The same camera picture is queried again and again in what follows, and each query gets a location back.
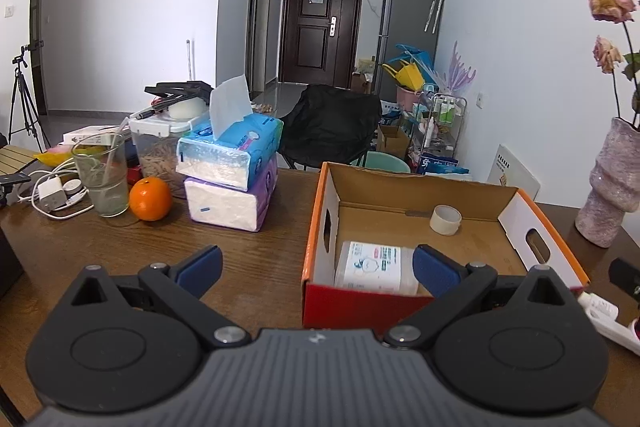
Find yellow bag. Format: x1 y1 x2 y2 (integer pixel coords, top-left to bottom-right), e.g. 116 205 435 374
382 61 425 92

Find white cables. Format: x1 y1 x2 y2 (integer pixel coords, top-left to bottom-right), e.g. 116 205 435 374
29 156 96 221

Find wooden slat table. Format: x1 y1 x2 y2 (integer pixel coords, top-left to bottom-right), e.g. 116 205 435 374
0 146 38 180

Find orange fruit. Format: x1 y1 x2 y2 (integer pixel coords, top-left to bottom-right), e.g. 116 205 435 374
129 177 173 222

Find dark brown entrance door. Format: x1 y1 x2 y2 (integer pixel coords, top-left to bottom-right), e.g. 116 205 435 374
277 0 367 88

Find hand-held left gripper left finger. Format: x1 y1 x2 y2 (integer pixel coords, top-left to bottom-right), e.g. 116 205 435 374
70 245 251 350

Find clear container with white lid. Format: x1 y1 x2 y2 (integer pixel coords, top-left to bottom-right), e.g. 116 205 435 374
129 109 211 198

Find white drinking straw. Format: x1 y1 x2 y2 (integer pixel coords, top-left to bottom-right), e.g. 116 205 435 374
102 118 130 202

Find small open cardboard box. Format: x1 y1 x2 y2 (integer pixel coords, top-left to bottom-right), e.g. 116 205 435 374
376 124 411 158

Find pink textured vase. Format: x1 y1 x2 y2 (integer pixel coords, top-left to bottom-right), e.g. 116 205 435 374
575 117 640 249

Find grey refrigerator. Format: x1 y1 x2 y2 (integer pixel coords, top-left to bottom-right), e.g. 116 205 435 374
375 0 448 102

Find black folding chair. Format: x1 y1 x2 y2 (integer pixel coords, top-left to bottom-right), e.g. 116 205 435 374
277 84 383 170

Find orange cardboard box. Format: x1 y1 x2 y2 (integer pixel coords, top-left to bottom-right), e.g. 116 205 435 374
301 162 591 330

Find blue and white bag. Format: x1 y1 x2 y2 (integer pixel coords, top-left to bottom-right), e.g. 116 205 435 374
417 152 471 175

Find white tape roll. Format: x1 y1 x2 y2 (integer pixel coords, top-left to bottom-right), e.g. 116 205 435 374
430 205 462 236

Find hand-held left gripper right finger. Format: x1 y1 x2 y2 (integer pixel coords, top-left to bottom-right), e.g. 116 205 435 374
382 244 583 350

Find green plastic basin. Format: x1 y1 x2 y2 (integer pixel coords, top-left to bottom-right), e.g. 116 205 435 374
350 150 412 175

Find white flat box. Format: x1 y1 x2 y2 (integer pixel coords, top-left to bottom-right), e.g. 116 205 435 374
62 125 133 146

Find white charger block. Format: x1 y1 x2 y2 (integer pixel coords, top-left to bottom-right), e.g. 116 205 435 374
37 177 69 212

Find pink bucket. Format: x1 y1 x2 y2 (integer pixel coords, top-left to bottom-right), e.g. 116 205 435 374
396 84 426 112

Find clear glass cup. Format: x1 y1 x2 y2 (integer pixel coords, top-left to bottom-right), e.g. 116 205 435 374
71 138 131 218

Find white wipes pack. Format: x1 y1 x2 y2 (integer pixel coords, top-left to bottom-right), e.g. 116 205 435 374
333 241 420 296

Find white power strip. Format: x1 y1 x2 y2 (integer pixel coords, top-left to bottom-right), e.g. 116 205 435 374
577 292 640 355

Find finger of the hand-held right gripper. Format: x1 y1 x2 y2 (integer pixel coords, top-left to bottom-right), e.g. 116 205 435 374
608 258 640 300

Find white round bowl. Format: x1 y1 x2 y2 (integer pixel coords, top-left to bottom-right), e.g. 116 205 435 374
167 99 208 120

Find blue tissue pack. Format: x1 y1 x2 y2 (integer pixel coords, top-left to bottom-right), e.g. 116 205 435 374
176 74 284 192

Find purple tissue pack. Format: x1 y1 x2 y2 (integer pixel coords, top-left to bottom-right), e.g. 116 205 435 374
184 154 279 233

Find metal wire rack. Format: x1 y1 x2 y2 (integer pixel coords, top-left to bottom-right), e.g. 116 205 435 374
410 92 468 162

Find dried pink flowers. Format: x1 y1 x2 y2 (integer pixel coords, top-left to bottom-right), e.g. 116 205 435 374
581 0 640 130

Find white flat board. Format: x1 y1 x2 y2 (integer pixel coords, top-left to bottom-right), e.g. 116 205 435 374
487 144 541 202

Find black tripod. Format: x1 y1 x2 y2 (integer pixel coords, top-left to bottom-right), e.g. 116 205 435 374
7 42 51 152

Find black folding rack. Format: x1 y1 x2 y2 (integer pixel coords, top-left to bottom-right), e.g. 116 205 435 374
144 81 216 108

